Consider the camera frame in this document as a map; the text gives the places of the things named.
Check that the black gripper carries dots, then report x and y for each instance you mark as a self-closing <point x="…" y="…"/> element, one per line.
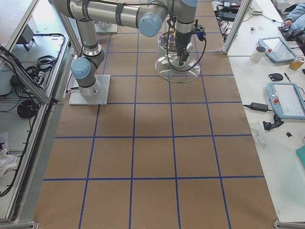
<point x="183" y="38"/>

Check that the glass pot lid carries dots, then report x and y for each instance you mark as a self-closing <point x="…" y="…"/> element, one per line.
<point x="167" y="66"/>

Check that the pale green cooking pot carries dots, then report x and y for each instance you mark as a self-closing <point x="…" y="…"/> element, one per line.
<point x="166" y="43"/>

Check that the person hand at desk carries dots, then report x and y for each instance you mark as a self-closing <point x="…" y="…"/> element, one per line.
<point x="288" y="22"/>

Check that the white mug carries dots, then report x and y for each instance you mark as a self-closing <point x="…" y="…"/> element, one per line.
<point x="258" y="53"/>

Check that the blue teach pendant far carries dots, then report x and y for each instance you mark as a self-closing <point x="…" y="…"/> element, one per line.
<point x="277" y="49"/>

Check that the blue teach pendant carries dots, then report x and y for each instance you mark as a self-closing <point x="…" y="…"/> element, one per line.
<point x="286" y="100"/>
<point x="277" y="49"/>

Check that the black power adapter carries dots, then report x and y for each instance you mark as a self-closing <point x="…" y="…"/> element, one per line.
<point x="259" y="107"/>

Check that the blue teach pendant near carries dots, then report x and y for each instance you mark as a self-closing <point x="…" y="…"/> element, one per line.
<point x="286" y="100"/>

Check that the white crumpled cloth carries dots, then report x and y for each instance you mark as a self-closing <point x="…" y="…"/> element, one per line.
<point x="8" y="162"/>

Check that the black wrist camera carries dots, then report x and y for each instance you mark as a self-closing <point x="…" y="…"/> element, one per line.
<point x="199" y="31"/>

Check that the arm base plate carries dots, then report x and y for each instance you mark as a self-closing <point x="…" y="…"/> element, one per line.
<point x="104" y="27"/>
<point x="94" y="95"/>

